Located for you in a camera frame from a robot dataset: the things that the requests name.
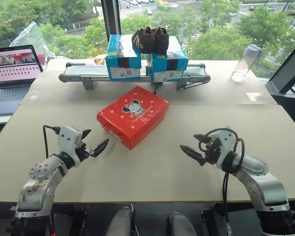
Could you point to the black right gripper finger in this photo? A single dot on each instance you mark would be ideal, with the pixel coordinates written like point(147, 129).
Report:
point(199, 137)
point(193, 153)

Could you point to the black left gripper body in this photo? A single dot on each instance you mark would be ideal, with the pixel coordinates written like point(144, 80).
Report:
point(82, 152)

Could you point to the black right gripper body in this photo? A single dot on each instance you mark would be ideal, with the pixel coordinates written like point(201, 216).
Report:
point(212, 152)

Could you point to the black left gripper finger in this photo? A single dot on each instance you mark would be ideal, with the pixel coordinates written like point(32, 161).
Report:
point(100, 148)
point(85, 134)

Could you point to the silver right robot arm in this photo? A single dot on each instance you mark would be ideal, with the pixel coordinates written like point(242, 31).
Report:
point(265, 186)

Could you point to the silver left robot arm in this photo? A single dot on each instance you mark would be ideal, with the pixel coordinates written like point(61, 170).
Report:
point(37, 186)

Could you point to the red shoe box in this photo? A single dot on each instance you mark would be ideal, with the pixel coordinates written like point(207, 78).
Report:
point(131, 118)

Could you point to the grey conveyor belt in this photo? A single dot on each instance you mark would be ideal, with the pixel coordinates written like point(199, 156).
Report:
point(93, 73)

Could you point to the grey rounded robot leg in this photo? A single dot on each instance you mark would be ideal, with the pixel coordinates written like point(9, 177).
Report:
point(180, 225)
point(120, 222)

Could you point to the packaged bread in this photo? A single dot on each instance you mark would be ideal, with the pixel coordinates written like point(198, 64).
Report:
point(100, 61)

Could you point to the blue cardboard box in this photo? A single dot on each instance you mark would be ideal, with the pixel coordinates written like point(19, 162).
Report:
point(121, 57)
point(170, 64)

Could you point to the clear bottle with lavender cap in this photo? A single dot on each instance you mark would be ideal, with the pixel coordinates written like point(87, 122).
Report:
point(245, 64)

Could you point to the red round object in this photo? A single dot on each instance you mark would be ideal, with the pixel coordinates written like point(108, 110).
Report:
point(41, 58)

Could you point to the open laptop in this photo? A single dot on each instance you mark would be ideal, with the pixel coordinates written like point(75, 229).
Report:
point(13, 73)

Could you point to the brown fabric shoe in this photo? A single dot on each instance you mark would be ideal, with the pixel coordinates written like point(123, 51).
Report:
point(142, 40)
point(161, 40)

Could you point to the clear plastic bag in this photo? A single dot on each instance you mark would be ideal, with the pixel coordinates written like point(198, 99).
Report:
point(32, 37)

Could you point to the black monitor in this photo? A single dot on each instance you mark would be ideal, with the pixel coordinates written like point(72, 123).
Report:
point(288, 68)

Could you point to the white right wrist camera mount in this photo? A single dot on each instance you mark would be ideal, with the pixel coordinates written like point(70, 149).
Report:
point(225, 142)

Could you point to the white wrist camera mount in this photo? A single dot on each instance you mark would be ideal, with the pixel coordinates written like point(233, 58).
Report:
point(68, 140)
point(225, 142)

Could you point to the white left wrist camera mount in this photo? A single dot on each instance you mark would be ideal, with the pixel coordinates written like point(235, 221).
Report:
point(68, 140)

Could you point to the dark window frame post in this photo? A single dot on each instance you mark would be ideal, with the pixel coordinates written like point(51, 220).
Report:
point(111, 17)

